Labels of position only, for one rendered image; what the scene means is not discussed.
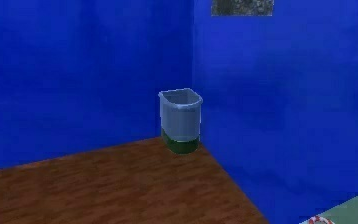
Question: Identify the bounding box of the grey framed wall picture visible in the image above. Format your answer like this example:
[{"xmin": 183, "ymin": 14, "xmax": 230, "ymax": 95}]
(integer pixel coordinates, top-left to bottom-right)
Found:
[{"xmin": 210, "ymin": 0, "xmax": 275, "ymax": 17}]

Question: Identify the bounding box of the red and white striped ring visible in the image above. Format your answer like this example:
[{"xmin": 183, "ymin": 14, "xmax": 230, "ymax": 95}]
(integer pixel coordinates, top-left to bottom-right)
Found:
[{"xmin": 308, "ymin": 215, "xmax": 336, "ymax": 224}]

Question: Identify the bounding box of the pale green table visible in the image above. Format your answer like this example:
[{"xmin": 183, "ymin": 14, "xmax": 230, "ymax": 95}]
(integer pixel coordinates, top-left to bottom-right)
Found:
[{"xmin": 298, "ymin": 189, "xmax": 358, "ymax": 224}]

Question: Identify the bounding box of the grey bin with green base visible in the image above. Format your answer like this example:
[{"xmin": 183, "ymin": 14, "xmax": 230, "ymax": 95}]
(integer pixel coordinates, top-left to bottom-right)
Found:
[{"xmin": 157, "ymin": 87, "xmax": 204, "ymax": 156}]

